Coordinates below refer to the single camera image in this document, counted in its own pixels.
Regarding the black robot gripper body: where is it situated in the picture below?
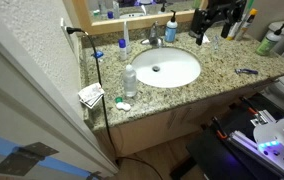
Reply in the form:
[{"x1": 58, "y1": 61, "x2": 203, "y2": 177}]
[{"x1": 211, "y1": 0, "x2": 248, "y2": 25}]

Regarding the green pump soap bottle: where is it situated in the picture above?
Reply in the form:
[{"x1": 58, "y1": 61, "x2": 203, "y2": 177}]
[{"x1": 255, "y1": 23, "x2": 284, "y2": 57}]

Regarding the sunscreen spray bottle orange cap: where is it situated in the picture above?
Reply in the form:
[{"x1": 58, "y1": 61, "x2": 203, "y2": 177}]
[{"x1": 234, "y1": 8, "x2": 259, "y2": 42}]

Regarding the blue pump soap bottle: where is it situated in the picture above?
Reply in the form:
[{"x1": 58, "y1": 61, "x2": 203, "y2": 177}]
[{"x1": 164, "y1": 9, "x2": 179, "y2": 44}]

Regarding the small white bottle blue cap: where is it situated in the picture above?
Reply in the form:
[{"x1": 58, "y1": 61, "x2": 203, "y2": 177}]
[{"x1": 117, "y1": 38, "x2": 128, "y2": 62}]

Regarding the clear plastic bottle white cap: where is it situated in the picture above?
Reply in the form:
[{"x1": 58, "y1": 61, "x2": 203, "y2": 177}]
[{"x1": 122, "y1": 64, "x2": 138, "y2": 98}]

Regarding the white lotion tube yellow cap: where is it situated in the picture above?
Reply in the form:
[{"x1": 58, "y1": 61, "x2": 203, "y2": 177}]
[{"x1": 225, "y1": 13, "x2": 246, "y2": 42}]

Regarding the small clear glass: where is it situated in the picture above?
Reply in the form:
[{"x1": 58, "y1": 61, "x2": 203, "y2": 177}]
[{"x1": 211, "y1": 34, "x2": 222, "y2": 51}]

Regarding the blue razor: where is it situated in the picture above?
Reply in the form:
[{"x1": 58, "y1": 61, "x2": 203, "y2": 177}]
[{"x1": 234, "y1": 67, "x2": 259, "y2": 76}]

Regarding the chrome sink faucet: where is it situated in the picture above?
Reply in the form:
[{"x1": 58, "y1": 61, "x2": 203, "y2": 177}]
[{"x1": 139, "y1": 20, "x2": 165, "y2": 48}]

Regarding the white oval sink basin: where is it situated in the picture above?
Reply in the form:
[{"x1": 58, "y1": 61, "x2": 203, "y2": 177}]
[{"x1": 130, "y1": 46, "x2": 202, "y2": 89}]

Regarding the white toothbrush upright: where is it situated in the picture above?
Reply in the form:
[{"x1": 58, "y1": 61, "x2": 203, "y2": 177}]
[{"x1": 122, "y1": 20, "x2": 132, "y2": 54}]

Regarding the black orange clamp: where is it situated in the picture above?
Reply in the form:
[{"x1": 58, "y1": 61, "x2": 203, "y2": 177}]
[
  {"x1": 210, "y1": 115, "x2": 230, "y2": 141},
  {"x1": 240, "y1": 95, "x2": 260, "y2": 117}
]

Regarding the small blue floss container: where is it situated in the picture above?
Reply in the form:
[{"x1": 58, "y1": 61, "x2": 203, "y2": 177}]
[{"x1": 91, "y1": 49, "x2": 105, "y2": 60}]

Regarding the white green contact lens case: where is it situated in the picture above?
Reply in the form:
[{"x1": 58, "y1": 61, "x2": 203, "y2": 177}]
[{"x1": 114, "y1": 96, "x2": 132, "y2": 112}]

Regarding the wooden vanity cabinet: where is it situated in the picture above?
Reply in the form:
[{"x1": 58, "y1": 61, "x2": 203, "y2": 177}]
[{"x1": 93, "y1": 83, "x2": 276, "y2": 161}]

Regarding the black robot cart platform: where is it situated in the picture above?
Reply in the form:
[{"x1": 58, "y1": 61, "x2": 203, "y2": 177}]
[{"x1": 169, "y1": 92, "x2": 284, "y2": 180}]

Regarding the stack of paper cards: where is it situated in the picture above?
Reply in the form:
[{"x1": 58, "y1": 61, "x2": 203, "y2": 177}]
[{"x1": 77, "y1": 82, "x2": 106, "y2": 110}]

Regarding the white door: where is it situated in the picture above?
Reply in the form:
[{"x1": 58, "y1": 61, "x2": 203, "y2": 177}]
[{"x1": 0, "y1": 6, "x2": 120, "y2": 180}]

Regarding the dark metal door hinge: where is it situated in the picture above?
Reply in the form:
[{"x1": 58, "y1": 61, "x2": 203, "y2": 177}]
[{"x1": 0, "y1": 141, "x2": 60, "y2": 177}]

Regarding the wood framed wall mirror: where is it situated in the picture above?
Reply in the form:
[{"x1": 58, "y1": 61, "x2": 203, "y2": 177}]
[{"x1": 71, "y1": 0, "x2": 210, "y2": 36}]

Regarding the dark cabinet door handle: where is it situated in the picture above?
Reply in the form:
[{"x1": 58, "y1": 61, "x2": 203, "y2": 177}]
[
  {"x1": 179, "y1": 105, "x2": 194, "y2": 125},
  {"x1": 166, "y1": 109, "x2": 180, "y2": 130}
]

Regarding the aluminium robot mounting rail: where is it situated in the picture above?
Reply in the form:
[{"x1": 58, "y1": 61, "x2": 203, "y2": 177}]
[{"x1": 227, "y1": 109, "x2": 284, "y2": 178}]

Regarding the black power cable with plug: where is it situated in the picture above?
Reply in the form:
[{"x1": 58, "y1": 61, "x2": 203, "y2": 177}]
[{"x1": 65, "y1": 26, "x2": 165, "y2": 180}]

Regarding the white wall outlet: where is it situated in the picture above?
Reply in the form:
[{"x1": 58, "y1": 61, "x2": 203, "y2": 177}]
[{"x1": 59, "y1": 17, "x2": 76, "y2": 52}]

